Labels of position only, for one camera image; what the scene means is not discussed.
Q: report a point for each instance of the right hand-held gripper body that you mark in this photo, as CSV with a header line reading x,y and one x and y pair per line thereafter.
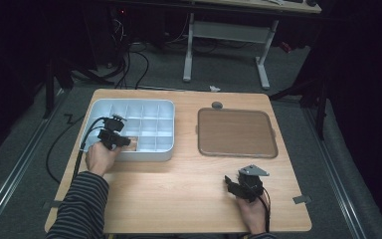
x,y
252,186

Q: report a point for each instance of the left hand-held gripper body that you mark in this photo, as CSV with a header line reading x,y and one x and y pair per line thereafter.
x,y
111,131

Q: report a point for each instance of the white divided storage box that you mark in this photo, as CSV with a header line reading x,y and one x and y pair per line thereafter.
x,y
149,129

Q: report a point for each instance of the person's left hand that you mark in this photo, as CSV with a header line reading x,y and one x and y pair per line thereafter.
x,y
101,159

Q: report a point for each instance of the person's right hand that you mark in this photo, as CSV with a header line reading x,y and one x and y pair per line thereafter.
x,y
253,215

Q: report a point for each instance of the brown wooden tray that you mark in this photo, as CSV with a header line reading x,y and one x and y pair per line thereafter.
x,y
236,132

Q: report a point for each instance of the grey tape piece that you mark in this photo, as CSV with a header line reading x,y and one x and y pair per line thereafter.
x,y
301,199
51,204

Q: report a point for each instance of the black metal stand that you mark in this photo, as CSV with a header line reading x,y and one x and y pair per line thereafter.
x,y
321,106
49,89

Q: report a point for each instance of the grey round table grommet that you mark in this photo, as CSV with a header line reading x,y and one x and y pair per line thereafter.
x,y
217,105

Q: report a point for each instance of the white paper scrap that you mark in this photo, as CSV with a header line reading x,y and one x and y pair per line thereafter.
x,y
214,88

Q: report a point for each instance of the small red object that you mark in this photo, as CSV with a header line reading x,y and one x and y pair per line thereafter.
x,y
285,47

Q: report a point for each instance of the white-legged wooden desk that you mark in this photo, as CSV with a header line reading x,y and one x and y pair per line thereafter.
x,y
229,31

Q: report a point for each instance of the metal floor rail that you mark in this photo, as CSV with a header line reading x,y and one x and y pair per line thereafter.
x,y
335,176
23,159

